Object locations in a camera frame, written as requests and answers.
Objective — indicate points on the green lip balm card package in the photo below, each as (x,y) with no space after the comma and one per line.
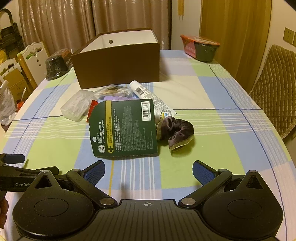
(124,129)

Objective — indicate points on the person's left hand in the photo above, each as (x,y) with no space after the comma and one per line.
(3,209)

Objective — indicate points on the black instant noodle bowl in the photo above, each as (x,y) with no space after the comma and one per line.
(55,67)

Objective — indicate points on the checked tablecloth covered desktop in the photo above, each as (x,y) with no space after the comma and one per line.
(208,92)

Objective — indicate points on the white cream tube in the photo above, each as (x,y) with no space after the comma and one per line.
(143,91)

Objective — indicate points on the chair with quilted cushion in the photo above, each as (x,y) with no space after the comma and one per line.
(275,88)

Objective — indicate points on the white carved chair back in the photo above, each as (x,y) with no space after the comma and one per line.
(32,58)
(9,67)

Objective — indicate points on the beige curtain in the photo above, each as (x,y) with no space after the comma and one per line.
(57,23)
(131,16)

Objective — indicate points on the plain cardboard box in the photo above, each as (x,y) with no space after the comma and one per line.
(15,84)

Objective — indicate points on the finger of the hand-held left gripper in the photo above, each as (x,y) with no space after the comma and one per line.
(13,159)
(20,172)

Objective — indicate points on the crumpled white plastic bag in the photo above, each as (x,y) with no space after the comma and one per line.
(7,104)

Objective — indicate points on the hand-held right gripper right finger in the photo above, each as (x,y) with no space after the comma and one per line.
(202,172)

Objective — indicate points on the cotton swab bag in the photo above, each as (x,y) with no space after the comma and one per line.
(120,92)

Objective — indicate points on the dark brown velvet scrunchie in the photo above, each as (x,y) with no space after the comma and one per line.
(178,126)

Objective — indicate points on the yellow hanging ornament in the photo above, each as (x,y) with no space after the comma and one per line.
(180,9)

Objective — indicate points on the black folding stool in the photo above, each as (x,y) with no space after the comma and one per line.
(10,30)

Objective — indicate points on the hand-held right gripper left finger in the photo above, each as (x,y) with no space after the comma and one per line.
(96,171)

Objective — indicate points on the brown cardboard box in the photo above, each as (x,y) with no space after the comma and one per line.
(115,69)

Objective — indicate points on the purple cream tube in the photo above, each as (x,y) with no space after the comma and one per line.
(115,98)

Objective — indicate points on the red lid instant noodle bowl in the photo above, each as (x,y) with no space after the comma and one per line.
(203,52)

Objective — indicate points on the clear plastic box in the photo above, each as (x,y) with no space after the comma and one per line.
(75,106)

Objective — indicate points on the yellow wooden door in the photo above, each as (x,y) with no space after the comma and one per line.
(235,34)

